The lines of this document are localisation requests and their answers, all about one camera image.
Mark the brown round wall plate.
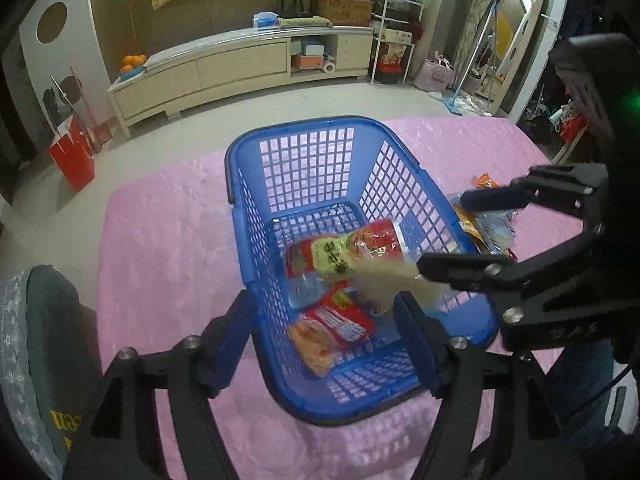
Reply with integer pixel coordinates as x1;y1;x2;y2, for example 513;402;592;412
36;1;68;43

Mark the light blue snack packet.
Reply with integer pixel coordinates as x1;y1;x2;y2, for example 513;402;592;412
477;211;518;261

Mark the folded green cloth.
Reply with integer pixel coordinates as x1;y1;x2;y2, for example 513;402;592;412
278;16;333;29

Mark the arched mirror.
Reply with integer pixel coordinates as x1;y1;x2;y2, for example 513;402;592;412
475;0;546;106

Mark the translucent orange snack packet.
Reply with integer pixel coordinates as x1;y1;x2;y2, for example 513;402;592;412
451;204;488;247

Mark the white wire rack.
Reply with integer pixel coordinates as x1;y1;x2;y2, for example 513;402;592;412
357;0;428;86

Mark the blue mop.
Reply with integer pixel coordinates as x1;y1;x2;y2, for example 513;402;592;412
442;2;501;116

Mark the red yellow snack packet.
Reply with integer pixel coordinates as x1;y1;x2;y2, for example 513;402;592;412
284;218;422;313

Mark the pink quilted table cover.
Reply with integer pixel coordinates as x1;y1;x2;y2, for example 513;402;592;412
95;116;596;480

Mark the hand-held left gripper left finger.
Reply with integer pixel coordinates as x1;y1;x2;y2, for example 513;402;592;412
62;288;258;480

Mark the pink bag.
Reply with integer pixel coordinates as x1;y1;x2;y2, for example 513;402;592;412
415;52;456;92

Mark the clear bluish snack packet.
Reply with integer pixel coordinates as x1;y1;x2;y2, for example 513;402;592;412
287;275;329;312

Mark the brown cardboard box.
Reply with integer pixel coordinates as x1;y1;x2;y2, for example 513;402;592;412
317;0;375;26

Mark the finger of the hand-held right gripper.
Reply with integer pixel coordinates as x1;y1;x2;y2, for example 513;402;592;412
459;164;608;221
417;230;601;318

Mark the beige curtain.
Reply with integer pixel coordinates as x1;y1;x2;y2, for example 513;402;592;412
450;0;501;91

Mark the red paper bag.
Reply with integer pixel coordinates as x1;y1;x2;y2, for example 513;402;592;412
47;115;96;193

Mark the red white snack packet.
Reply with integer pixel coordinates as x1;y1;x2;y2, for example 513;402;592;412
289;287;377;378

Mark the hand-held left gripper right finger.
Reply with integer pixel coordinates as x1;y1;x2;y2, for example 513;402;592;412
393;291;586;480

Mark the blue plastic basket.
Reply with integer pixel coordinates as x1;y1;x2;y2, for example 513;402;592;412
224;116;501;427

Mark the black router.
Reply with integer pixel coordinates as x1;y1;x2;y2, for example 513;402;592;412
277;0;316;18

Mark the beige television cabinet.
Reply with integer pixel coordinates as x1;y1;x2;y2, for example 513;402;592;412
107;25;376;138

